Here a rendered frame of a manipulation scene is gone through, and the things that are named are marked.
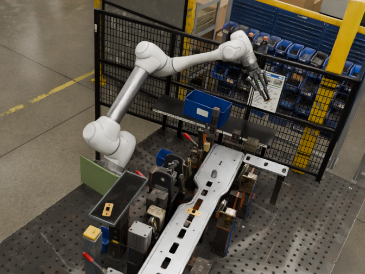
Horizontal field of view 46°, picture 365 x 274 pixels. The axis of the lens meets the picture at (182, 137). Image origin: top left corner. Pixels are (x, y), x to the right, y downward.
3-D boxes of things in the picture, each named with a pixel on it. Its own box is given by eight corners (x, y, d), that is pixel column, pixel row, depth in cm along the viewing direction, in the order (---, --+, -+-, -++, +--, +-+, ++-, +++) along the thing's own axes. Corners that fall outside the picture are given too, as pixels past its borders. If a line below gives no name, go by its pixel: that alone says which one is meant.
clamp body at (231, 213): (225, 261, 248) (236, 220, 227) (206, 253, 251) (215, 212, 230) (230, 249, 255) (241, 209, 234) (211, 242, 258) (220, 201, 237)
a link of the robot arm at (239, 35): (241, 57, 264) (234, 61, 253) (231, 34, 263) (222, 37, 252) (257, 50, 259) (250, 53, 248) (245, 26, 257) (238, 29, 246)
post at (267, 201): (278, 209, 287) (290, 177, 270) (263, 203, 290) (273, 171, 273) (281, 203, 292) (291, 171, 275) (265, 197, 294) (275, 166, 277)
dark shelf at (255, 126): (269, 149, 289) (270, 145, 287) (150, 110, 311) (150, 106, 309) (276, 132, 306) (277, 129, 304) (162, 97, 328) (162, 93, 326)
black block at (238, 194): (234, 234, 265) (243, 200, 248) (218, 228, 267) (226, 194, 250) (238, 225, 271) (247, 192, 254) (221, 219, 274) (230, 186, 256)
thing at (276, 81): (276, 114, 298) (287, 75, 280) (245, 105, 304) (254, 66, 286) (276, 113, 300) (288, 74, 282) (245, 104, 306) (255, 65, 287)
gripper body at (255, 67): (246, 66, 254) (252, 80, 255) (258, 60, 255) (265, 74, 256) (243, 67, 261) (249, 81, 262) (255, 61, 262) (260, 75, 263)
